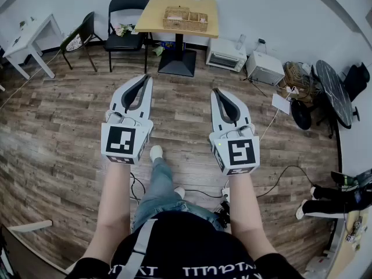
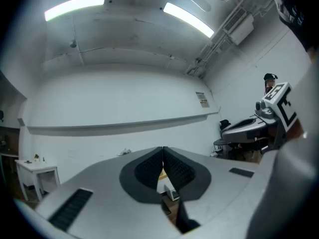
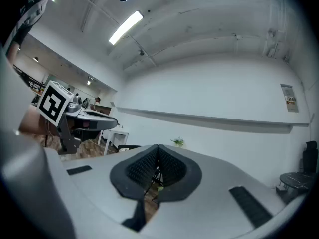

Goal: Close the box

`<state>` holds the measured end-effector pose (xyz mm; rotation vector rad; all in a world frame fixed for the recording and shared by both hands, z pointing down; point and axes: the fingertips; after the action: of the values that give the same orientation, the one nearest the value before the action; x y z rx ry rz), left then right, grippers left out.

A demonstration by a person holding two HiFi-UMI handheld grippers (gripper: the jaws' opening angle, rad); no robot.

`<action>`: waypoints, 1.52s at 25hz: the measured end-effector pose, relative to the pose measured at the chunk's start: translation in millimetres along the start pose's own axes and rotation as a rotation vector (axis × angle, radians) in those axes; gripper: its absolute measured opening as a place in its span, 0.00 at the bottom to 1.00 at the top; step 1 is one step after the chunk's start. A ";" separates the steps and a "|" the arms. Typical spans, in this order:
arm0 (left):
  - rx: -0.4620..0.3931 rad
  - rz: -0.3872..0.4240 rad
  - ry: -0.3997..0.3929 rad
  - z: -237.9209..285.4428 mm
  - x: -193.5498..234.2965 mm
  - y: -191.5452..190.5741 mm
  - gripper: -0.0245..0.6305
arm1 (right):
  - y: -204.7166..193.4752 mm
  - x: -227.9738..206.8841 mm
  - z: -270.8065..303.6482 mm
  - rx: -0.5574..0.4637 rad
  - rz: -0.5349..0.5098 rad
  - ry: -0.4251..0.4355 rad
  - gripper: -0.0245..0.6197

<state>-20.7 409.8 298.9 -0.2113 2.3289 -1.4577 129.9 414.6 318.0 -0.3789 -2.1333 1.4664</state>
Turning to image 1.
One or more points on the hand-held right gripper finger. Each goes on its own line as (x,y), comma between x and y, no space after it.
(242,112)
(214,112)

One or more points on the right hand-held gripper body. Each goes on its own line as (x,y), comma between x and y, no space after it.
(241,155)

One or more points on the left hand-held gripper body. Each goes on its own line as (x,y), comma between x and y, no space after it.
(119,139)

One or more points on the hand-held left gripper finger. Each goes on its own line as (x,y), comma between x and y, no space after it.
(147,100)
(122,92)

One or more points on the wicker basket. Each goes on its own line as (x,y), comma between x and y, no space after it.
(186,23)

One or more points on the person's left forearm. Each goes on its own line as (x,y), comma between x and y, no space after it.
(112,208)

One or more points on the person's right forearm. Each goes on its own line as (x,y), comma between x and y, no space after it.
(247,211)

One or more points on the blue printed box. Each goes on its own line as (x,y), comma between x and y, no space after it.
(171,45)

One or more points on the person's left white shoe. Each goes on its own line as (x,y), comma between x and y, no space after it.
(155,152)

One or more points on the person's white shoe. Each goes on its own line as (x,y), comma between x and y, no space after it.
(180,192)
(155,152)

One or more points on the white paper sheet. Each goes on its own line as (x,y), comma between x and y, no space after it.
(281,104)

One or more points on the white floor socket strip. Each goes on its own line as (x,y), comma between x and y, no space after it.
(225,194)

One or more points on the black folding chair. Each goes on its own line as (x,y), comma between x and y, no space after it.
(125,42)

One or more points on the white microwave oven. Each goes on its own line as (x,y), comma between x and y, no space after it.
(264,67)

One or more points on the white power strip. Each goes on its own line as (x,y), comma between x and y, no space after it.
(293,90)

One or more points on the white toaster oven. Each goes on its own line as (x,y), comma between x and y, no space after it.
(225,54)

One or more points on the white remote control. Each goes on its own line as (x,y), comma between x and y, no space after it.
(134,31)

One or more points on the pink flower bouquet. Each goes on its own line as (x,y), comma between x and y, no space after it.
(123,29)

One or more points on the patterned seat cushion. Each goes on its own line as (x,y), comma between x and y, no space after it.
(74,42)

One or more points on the person's blue jeans legs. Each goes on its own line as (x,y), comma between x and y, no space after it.
(162,193)

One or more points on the person's right white shoe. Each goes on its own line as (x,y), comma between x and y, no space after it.
(180,192)

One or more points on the dark wooden chair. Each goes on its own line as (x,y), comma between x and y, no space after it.
(87,28)

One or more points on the round black marble table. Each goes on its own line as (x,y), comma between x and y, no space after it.
(334,92)

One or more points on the person's black shirt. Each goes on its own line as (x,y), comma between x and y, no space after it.
(186,248)

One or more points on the white side table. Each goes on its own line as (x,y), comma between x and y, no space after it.
(26,38)

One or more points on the black office chair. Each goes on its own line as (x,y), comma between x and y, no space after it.
(357,80)

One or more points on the small potted plant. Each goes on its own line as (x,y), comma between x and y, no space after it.
(22,24)

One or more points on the white flat board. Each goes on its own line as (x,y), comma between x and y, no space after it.
(29,226)

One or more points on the black wall plug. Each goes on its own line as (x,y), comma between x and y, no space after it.
(261,41)

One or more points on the wooden table with black pedestal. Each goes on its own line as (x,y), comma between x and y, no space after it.
(177,3)

